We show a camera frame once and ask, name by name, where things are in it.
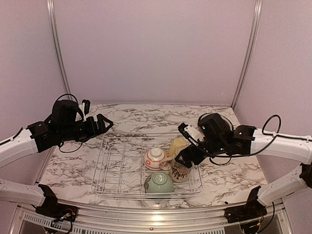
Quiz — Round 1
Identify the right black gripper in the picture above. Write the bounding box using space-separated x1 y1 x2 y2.
175 138 227 169

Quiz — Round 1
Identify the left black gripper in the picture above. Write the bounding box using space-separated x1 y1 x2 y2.
58 113 114 143

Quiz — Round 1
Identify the tall shell patterned mug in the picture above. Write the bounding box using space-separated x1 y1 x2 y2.
169 146 191 183

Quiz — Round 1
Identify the red floral small plate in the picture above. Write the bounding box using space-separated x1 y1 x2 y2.
224 119 232 130

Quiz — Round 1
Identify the black rimmed large plate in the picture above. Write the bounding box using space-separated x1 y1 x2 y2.
197 113 234 130

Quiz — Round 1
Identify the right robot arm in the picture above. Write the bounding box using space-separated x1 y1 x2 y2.
174 113 312 218

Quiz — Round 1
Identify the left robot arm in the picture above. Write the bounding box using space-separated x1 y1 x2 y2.
0 95 114 217

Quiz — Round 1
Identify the yellow ceramic cup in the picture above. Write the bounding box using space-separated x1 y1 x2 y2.
169 138 187 156

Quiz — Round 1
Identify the white ceramic soup spoon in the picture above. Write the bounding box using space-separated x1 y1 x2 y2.
159 156 173 171

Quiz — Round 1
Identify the white red patterned teacup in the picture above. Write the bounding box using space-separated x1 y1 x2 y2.
143 147 167 171

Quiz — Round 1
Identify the pale green ceramic bowl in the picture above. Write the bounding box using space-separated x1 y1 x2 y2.
144 171 174 194

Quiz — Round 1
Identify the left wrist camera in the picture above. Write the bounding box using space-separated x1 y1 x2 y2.
78 99 90 120

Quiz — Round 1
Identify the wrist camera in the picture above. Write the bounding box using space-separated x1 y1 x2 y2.
178 123 204 146
78 99 90 120

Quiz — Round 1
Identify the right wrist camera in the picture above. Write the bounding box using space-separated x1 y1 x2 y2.
178 123 204 146

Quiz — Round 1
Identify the white wire dish rack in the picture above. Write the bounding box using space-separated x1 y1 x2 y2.
91 132 203 200

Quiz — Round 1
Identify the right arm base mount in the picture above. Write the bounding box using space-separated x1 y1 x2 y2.
224 186 267 223

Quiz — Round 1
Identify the aluminium front table rail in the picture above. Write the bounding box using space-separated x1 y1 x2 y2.
10 201 293 234

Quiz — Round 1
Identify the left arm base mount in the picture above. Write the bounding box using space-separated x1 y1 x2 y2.
36 184 78 222

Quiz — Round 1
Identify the left aluminium frame post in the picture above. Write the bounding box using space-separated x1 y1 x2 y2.
47 0 74 100

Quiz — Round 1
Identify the aluminium frame post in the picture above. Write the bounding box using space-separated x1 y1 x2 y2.
47 0 74 100
231 0 263 110

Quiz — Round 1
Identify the right aluminium frame post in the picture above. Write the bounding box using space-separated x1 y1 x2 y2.
231 0 263 110

